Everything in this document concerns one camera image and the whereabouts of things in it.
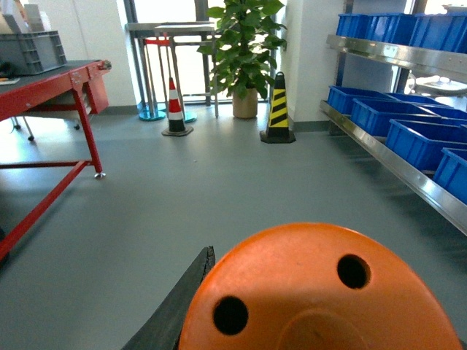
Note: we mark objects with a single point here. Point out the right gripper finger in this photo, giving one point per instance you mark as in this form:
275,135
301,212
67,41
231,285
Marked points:
162,330

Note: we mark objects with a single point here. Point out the orange cylindrical cap 4680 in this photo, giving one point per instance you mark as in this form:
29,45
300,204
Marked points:
314,286

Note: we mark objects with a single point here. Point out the blue bin shelf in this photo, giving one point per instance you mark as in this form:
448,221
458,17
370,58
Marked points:
341,98
440,32
374,115
420,143

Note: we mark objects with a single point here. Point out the steel shelf rack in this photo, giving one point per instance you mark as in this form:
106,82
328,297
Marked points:
444,189

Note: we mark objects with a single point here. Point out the blue bin upper shelf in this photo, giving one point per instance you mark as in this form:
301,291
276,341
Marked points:
440,32

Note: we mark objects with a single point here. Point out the red white traffic cone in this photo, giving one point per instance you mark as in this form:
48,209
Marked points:
176,118

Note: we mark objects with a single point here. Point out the yellow black traffic cone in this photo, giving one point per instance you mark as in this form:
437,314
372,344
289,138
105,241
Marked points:
277,131

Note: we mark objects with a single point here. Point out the steel barrier stand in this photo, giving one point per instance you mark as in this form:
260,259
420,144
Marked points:
166,37

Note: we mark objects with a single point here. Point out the potted green plant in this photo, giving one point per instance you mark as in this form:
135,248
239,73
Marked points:
243,52

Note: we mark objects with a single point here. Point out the grey plastic crate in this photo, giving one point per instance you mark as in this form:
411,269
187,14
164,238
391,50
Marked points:
33,53

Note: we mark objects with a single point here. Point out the red metal conveyor frame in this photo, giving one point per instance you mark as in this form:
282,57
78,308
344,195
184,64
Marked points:
76,87

